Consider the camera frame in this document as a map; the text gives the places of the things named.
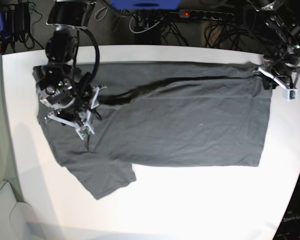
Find black power strip red switch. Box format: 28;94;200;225
178;9;235;21

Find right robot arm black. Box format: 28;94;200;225
33;0;102;125

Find white cable loop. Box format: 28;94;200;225
128;14;163;34

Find blue box overhead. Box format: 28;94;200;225
111;0;181;10

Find grey bin at left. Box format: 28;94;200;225
0;181;46;240

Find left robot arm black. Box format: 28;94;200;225
248;0;300;83

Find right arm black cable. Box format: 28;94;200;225
78;27;102;88

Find dark grey t-shirt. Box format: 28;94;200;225
37;62;272;200

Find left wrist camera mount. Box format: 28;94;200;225
252;65;300;101

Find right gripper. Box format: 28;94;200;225
56;106;84;122

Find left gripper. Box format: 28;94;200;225
271;63;295;80

